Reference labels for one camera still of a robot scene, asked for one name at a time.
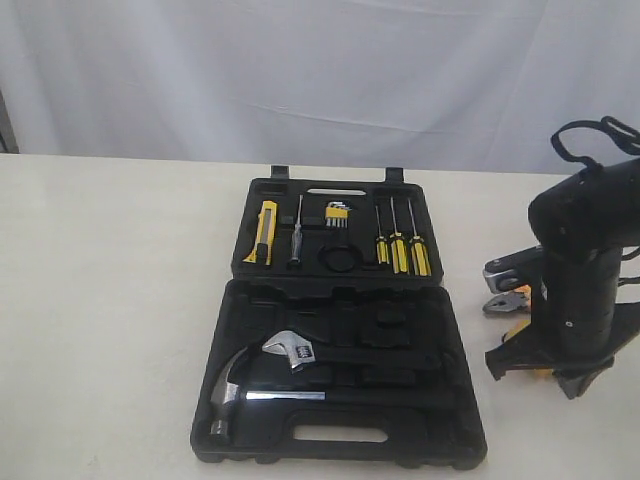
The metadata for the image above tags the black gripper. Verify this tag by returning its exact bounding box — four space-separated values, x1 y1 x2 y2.
485 248 622 400

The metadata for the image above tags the yellow tape measure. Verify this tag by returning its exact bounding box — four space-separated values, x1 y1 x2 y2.
501 318 553 379

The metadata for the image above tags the combination pliers orange black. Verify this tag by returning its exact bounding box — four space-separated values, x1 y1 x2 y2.
482 285 531 315

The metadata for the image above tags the black plastic tool case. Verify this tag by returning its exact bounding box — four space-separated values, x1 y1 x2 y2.
190 166 487 470

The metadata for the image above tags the yellow utility knife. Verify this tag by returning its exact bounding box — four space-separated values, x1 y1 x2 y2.
243 200 278 266

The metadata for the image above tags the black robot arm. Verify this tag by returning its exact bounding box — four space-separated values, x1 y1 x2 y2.
483 160 639 399

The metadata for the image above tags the right yellow black screwdriver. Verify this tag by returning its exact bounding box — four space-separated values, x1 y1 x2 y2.
407 198 431 277

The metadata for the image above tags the middle yellow black screwdriver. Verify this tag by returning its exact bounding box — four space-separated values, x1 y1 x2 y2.
389 197 409 274

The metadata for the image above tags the small yellow black screwdriver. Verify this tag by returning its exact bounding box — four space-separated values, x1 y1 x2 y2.
375 205 390 265

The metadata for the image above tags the hex key set yellow holder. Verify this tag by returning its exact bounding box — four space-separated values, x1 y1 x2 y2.
325 201 351 228

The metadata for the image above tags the clear voltage tester screwdriver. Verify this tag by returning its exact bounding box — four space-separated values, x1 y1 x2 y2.
289 194 303 265

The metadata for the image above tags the white backdrop curtain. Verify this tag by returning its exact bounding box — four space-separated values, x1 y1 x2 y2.
1 1 639 173

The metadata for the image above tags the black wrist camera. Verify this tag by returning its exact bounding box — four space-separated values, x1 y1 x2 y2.
483 245 543 294

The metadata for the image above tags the adjustable wrench black handle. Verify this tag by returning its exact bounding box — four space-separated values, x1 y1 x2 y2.
261 330 441 371

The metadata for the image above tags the claw hammer black handle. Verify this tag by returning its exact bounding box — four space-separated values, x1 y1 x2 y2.
210 348 457 443

